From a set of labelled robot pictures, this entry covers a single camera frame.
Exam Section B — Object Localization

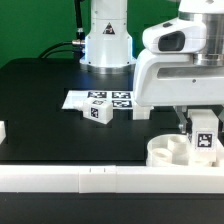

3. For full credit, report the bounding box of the black cable bundle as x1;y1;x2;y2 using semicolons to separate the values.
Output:
38;39;86;60

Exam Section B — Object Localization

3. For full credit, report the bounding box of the white front fence wall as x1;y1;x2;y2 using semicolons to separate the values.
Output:
0;165;224;194

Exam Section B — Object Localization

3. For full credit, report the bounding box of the white round stool seat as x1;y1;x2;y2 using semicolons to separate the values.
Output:
146;134;224;168

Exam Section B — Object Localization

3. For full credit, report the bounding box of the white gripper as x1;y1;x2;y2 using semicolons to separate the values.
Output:
133;18;224;134

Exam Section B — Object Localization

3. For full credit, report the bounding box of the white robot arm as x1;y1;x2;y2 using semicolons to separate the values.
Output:
80;0;224;120

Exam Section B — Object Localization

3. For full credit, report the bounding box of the white left fence block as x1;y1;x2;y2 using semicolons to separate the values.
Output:
0;121;6;144

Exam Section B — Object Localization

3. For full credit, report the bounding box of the white paper with tags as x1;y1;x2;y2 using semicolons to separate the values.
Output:
61;90;136;110

